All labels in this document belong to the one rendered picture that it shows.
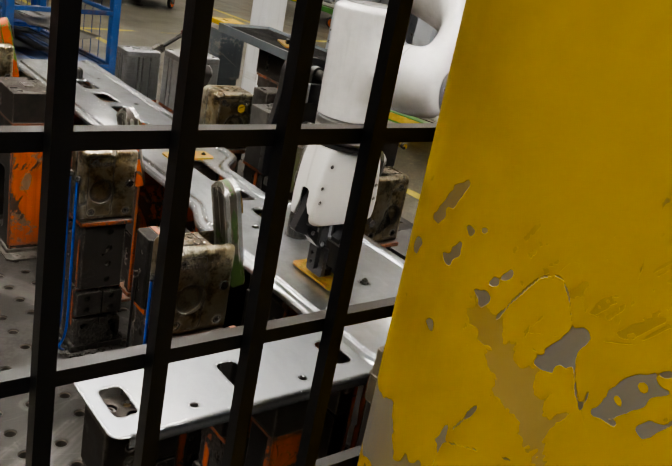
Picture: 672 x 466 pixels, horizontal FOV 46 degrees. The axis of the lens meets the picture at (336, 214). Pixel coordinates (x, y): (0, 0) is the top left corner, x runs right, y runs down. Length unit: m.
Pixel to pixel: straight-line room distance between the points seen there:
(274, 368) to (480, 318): 0.65
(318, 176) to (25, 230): 0.88
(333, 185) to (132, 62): 1.07
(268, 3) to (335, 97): 4.23
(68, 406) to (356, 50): 0.68
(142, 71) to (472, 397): 1.81
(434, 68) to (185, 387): 0.42
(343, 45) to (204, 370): 0.38
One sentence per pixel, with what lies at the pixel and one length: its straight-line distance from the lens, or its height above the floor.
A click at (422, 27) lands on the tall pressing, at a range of 5.90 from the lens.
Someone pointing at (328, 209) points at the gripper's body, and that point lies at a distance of 0.94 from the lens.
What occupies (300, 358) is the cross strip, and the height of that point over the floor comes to 1.00.
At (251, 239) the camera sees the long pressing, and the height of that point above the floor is 1.00.
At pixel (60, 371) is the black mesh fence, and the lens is 0.18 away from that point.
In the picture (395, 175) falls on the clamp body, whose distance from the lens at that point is 1.25.
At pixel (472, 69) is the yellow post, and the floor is 1.40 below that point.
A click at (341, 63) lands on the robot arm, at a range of 0.90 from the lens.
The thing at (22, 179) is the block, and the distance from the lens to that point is 1.63.
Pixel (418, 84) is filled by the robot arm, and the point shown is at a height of 1.28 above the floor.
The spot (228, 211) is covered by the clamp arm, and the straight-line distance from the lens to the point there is 0.94.
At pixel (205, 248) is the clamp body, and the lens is 0.94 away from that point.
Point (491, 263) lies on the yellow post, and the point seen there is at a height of 1.37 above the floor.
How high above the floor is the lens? 1.43
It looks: 20 degrees down
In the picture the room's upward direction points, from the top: 11 degrees clockwise
